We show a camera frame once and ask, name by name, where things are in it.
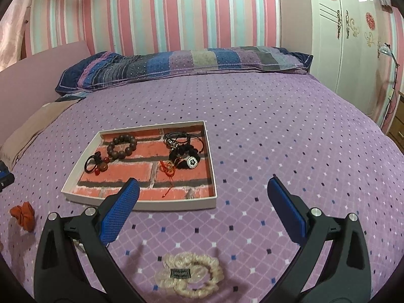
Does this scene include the beige cloth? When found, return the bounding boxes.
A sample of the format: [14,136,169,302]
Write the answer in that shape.
[0,101,81,171]

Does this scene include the purple diamond print bedsheet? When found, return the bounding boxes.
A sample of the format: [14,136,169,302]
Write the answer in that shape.
[0,69,404,303]

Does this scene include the white decorated wardrobe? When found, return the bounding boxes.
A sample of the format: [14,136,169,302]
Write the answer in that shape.
[308,0,395,123]

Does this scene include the black leather cord bracelet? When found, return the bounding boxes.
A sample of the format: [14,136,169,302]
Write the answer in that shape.
[162,131,206,152]

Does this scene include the desk lamp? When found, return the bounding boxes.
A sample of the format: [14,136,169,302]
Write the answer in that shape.
[378,42,401,102]

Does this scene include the brick print tray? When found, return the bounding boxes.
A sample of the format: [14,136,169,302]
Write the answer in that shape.
[61,120,218,211]

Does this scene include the black hair tie red beads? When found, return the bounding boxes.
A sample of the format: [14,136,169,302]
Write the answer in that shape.
[84,154,110,176]

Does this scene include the cream crochet scrunchie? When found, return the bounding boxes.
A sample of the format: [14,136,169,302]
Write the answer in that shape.
[154,252,224,298]

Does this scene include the wooden bedside cabinet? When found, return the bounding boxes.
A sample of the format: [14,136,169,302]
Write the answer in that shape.
[388,91,404,152]

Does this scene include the red string charm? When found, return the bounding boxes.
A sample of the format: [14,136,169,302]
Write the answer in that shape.
[159,160,179,199]

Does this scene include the orange scrunchie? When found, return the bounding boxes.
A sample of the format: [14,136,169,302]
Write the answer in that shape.
[9,203,35,232]

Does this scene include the brown wooden bead bracelet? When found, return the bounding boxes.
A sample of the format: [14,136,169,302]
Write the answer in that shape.
[93,135,138,171]

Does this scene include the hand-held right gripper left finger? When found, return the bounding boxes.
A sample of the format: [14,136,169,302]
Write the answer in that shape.
[34,178,141,303]

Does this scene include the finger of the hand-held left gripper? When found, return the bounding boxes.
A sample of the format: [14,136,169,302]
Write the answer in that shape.
[0,160,15,192]

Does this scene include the blue purple patchwork pillow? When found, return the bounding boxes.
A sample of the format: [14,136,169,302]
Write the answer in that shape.
[55,47,314,94]

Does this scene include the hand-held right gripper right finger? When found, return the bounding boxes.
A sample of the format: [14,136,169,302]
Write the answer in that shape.
[267,177,372,303]

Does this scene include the black scrunchie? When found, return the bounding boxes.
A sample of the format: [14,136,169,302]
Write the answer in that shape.
[168,145,201,169]

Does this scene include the pink floral curtain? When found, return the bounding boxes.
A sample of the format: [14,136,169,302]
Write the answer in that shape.
[0,0,35,70]

